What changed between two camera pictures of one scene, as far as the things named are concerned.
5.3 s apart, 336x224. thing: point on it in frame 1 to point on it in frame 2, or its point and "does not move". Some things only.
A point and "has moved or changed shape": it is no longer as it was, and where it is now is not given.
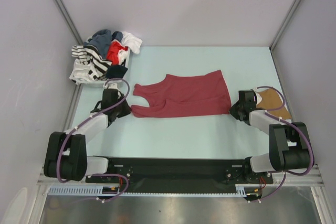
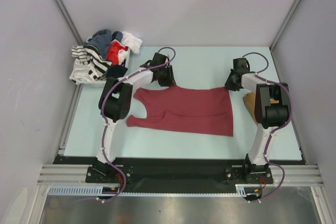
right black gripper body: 235,108 to 230,83
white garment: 129,40 does not move
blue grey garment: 101,40 does not move
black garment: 116,72 does not move
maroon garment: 183,94 has moved or changed shape
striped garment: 90,64 does not move
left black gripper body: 122,109 to 166,77
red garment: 114,49 does not move
